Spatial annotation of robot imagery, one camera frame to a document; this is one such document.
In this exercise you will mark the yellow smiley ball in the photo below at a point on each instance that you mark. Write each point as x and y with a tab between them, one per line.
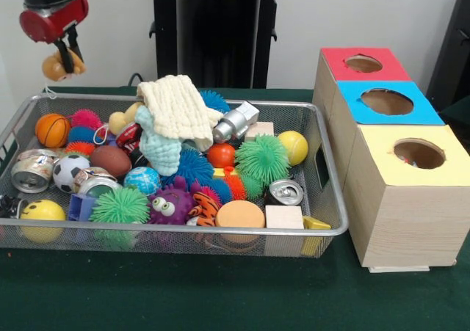
42	219

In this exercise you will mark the purple spiky ball with eyes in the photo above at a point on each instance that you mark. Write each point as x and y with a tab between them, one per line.
170	208

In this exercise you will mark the black chair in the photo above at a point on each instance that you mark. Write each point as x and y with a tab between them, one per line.
455	52

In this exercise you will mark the mint green knitted cloth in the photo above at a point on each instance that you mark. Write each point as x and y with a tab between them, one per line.
158	151

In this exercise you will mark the cream knitted cloth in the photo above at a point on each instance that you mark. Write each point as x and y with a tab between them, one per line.
176	107

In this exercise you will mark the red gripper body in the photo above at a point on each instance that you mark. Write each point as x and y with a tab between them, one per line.
53	21

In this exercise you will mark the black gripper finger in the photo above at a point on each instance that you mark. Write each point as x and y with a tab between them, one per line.
76	45
64	56

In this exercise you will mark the wooden box with three holes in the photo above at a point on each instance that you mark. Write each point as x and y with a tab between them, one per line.
404	213

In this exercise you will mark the brown plush toy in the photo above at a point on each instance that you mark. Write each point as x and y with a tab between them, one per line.
53	68

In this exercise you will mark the green spiky ball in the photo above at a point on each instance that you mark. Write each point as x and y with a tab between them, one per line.
263	158
119	208

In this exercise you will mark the small orange basketball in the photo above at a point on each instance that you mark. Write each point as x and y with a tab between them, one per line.
53	130

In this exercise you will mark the plain yellow ball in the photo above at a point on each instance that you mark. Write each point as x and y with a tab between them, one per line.
292	147

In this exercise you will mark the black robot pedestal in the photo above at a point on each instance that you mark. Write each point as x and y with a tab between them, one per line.
213	37

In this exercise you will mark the clear mesh bin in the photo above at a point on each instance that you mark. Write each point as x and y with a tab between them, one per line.
183	240

